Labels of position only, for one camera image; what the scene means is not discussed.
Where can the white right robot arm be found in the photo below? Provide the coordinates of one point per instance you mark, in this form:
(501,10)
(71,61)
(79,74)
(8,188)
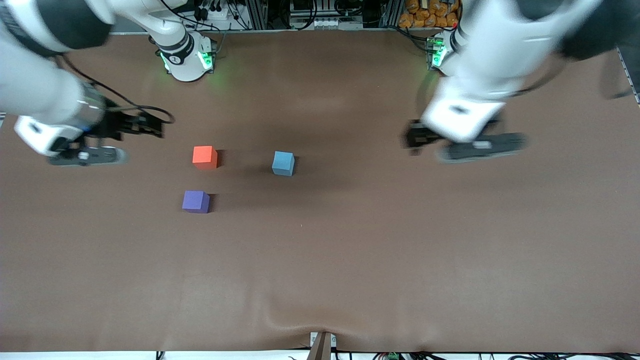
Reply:
(40,90)

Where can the orange foam block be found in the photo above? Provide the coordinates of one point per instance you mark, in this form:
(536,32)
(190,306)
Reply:
(204,156)

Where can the white terminal strip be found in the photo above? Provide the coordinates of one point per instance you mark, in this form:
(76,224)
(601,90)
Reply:
(325,23)

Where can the orange packets pile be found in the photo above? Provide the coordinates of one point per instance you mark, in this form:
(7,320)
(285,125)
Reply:
(425,12)

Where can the brown table mat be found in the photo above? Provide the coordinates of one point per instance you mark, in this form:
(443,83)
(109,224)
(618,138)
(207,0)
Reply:
(320,250)

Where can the green connector plug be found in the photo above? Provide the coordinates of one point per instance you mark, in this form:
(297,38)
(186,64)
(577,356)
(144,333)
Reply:
(393,356)

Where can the purple foam block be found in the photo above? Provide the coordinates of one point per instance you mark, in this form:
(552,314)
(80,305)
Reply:
(195,201)

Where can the aluminium profile post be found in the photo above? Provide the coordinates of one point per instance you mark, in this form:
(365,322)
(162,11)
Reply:
(257,15)

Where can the white power strip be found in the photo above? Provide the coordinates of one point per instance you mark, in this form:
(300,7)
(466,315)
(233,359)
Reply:
(222,14)

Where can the black electronics box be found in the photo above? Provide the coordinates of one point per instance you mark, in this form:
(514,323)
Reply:
(305,6)

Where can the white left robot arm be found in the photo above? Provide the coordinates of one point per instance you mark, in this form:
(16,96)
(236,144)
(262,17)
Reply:
(480,65)

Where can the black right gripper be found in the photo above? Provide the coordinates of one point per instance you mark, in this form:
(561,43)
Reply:
(116,124)

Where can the blue foam block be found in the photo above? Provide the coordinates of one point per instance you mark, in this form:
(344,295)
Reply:
(283,162)

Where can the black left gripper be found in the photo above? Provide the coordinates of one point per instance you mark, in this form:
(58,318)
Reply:
(416,136)

